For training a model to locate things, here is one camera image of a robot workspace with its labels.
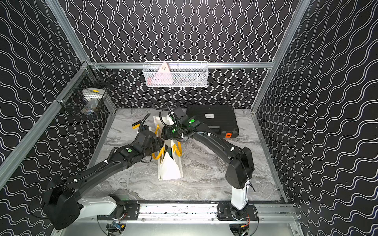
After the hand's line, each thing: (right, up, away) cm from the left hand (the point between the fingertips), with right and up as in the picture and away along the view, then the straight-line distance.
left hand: (160, 140), depth 81 cm
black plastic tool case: (+39, +12, +26) cm, 49 cm away
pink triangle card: (0, +38, +9) cm, 39 cm away
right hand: (+3, +3, -2) cm, 5 cm away
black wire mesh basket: (-40, +25, -2) cm, 48 cm away
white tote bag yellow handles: (+6, -7, -11) cm, 15 cm away
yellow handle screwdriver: (-24, +8, +28) cm, 38 cm away
